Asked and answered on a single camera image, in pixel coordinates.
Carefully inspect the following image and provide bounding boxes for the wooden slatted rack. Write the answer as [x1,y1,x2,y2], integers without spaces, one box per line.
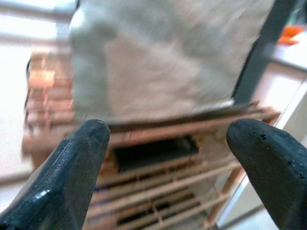
[21,50,281,230]

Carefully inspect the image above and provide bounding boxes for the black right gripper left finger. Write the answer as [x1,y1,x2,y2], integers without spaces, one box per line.
[0,119,111,230]

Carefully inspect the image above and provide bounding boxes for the small orange object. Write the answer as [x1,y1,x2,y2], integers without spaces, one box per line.
[279,25,307,46]

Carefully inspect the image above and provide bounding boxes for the beige towel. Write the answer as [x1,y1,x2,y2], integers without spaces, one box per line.
[69,0,276,125]

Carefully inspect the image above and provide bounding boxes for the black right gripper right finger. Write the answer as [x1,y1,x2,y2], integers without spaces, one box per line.
[226,118,307,230]

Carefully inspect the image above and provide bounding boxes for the white side counter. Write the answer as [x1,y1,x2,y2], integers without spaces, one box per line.
[217,28,307,228]

